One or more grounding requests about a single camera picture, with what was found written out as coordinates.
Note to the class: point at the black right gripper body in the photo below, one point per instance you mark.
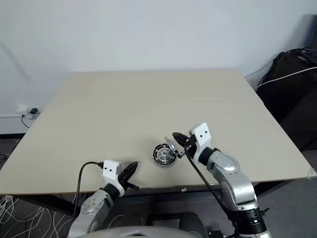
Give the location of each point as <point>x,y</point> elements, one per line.
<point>190,148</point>

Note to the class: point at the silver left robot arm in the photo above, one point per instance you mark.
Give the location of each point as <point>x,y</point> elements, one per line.
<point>94,205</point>

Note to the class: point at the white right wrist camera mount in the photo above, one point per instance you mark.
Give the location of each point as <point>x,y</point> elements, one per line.
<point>201,135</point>

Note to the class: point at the silver robot torso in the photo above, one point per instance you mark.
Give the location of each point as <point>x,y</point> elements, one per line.
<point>136,233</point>

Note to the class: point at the clear tape on table corner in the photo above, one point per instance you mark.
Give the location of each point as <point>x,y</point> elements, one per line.
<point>311,173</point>

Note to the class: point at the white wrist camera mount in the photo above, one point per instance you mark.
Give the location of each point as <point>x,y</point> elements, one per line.
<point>110,171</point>
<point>201,135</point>

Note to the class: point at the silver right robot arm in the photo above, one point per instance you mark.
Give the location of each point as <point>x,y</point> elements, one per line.
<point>230,171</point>

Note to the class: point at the black power adapter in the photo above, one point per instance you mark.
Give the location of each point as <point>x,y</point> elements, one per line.
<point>34,111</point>

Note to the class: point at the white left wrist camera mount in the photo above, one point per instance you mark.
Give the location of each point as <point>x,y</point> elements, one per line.
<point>110,171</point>

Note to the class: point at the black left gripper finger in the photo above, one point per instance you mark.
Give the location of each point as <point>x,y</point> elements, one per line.
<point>132,169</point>
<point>126,171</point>

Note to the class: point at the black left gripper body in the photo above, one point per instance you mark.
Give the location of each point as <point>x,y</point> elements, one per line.
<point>125,183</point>

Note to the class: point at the black table frame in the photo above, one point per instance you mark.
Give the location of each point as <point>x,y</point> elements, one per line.
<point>153,197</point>

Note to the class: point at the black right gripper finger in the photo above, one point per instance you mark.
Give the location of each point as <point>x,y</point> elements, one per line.
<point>182,142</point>
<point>180,136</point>

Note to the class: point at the black silver spoked motor rotor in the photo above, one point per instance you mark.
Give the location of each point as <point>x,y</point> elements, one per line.
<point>164,155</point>

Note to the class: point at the white wall socket strip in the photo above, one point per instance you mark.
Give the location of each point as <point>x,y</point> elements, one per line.
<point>15,114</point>

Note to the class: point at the large black bag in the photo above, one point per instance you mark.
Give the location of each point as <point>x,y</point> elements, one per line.
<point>292,99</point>

